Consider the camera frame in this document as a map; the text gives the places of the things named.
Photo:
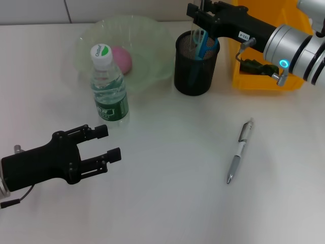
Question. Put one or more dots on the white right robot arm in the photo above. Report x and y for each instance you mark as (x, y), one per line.
(292, 50)

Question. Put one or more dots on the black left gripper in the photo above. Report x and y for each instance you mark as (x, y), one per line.
(33, 165)

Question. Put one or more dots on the yellow plastic storage bin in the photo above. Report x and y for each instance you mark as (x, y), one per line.
(254, 82)

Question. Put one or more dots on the pink peach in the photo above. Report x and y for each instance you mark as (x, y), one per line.
(124, 59)

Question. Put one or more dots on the translucent green wavy fruit bowl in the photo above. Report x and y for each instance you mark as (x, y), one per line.
(147, 50)

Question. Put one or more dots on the silver left wrist connector post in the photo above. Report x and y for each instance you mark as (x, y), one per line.
(17, 148)

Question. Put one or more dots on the blue teal sheathed scissors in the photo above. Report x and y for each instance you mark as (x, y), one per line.
(204, 48)

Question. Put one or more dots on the green plastic wrapper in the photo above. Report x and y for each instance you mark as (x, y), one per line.
(256, 66)

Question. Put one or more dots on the silver white ballpoint pen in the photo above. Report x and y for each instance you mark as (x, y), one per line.
(237, 155)

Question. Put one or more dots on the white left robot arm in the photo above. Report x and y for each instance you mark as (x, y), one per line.
(3, 189)

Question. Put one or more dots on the clear right gripper port connector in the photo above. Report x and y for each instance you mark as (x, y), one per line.
(250, 42)

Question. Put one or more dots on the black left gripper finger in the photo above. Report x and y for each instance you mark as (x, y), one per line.
(114, 155)

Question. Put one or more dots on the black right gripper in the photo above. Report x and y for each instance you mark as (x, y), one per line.
(233, 25)

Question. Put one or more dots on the black mesh pen holder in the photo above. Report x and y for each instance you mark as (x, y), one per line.
(193, 81)

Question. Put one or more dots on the clear water bottle green label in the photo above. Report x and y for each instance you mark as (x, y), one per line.
(109, 101)

